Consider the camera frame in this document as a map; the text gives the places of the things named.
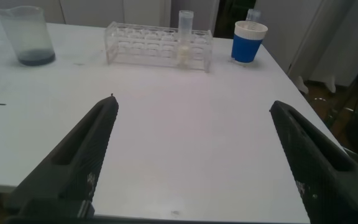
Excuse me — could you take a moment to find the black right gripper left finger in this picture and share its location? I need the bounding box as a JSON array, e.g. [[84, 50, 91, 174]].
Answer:
[[6, 95, 119, 218]]

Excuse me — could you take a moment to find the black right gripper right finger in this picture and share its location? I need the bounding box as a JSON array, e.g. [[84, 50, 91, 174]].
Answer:
[[269, 100, 358, 224]]

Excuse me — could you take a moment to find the clear acrylic test tube rack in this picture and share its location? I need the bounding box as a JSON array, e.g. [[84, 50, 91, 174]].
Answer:
[[104, 21, 214, 73]]

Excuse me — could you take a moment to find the clear glass beaker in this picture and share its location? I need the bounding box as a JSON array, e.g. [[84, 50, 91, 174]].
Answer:
[[0, 5, 57, 67]]

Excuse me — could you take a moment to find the test tube with white pigment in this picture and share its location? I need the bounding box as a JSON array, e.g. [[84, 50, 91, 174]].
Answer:
[[176, 9, 195, 68]]

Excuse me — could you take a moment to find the white partition foot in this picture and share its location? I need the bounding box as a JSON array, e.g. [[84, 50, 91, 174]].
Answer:
[[291, 73, 310, 95]]

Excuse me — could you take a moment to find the blue and white paper cup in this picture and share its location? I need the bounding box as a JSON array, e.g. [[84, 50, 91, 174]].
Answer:
[[231, 20, 269, 65]]

